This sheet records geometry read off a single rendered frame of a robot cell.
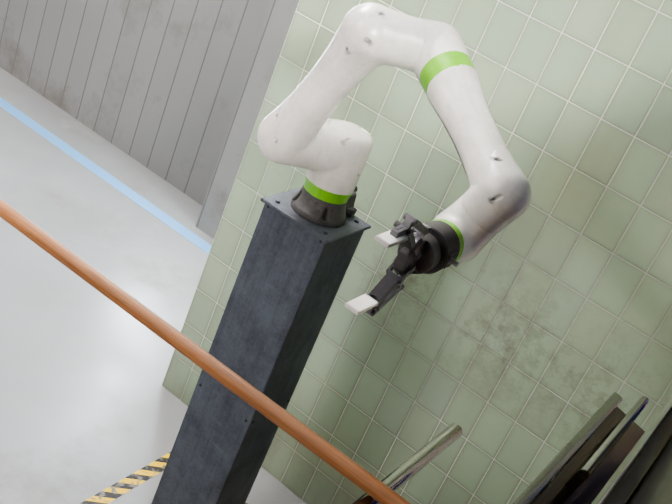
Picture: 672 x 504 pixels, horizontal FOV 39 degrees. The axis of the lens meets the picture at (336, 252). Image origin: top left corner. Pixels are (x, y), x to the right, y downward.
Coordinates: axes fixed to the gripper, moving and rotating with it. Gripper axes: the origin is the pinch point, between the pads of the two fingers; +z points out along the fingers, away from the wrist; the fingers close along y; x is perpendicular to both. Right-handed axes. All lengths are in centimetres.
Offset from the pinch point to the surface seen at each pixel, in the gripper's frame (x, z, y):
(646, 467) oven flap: -52, 47, -24
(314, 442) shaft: -6.3, 7.3, 28.8
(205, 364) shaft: 18.6, 8.0, 29.5
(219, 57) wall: 216, -247, 74
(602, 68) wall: 10, -117, -27
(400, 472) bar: -19.2, -4.2, 31.5
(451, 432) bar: -19.6, -24.7, 31.5
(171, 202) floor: 206, -231, 149
